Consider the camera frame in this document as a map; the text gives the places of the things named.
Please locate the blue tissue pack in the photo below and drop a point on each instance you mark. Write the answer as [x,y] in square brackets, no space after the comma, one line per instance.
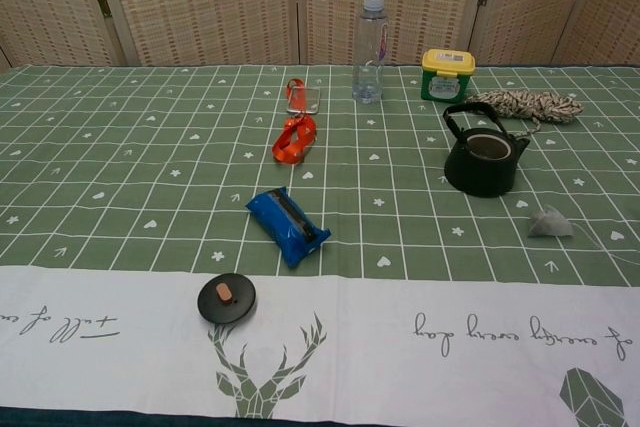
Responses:
[287,227]

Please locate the green box with yellow lid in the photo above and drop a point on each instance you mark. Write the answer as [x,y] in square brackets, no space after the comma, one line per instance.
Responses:
[445,79]

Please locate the green grid tablecloth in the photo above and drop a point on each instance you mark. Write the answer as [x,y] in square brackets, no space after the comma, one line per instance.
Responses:
[125,172]

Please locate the clear badge holder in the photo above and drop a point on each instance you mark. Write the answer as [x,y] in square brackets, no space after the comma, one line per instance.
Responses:
[304,99]

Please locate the black round disc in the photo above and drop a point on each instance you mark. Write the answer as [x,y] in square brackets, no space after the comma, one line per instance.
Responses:
[225,299]

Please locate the grey pyramid tea bag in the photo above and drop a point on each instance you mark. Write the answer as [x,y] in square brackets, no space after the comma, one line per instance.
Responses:
[549,223]

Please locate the woven folding screen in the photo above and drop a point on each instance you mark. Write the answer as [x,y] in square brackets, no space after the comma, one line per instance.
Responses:
[210,2]

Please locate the black cast iron teapot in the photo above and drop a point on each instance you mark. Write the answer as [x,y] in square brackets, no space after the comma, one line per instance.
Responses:
[480,174]

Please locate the clear plastic water bottle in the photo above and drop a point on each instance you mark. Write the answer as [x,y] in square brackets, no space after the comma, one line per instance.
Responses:
[370,62]

